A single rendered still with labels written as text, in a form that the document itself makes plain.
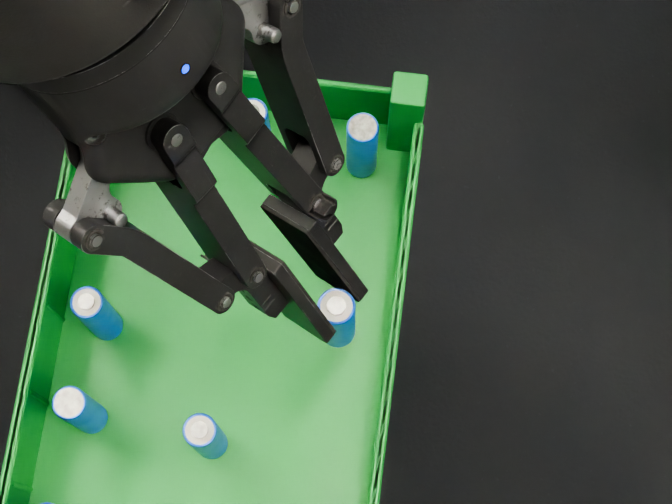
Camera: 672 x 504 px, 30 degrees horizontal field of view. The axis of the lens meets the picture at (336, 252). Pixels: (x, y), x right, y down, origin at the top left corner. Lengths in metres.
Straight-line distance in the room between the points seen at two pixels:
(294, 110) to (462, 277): 0.75
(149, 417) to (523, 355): 0.58
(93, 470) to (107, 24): 0.40
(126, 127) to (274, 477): 0.34
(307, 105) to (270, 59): 0.03
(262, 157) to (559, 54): 0.86
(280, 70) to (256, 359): 0.27
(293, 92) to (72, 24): 0.15
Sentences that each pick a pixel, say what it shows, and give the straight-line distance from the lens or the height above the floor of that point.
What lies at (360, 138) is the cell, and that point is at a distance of 0.70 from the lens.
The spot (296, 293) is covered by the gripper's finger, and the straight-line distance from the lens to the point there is 0.56.
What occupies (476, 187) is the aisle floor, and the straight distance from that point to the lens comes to 1.28.
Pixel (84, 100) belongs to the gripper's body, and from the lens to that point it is 0.42.
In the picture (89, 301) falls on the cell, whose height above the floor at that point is 0.55.
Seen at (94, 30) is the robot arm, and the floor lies 0.87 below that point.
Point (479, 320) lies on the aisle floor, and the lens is 1.24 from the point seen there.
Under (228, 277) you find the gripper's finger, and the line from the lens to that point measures 0.53.
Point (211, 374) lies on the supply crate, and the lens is 0.74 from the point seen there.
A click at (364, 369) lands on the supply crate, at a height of 0.48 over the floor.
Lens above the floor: 1.21
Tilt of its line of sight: 75 degrees down
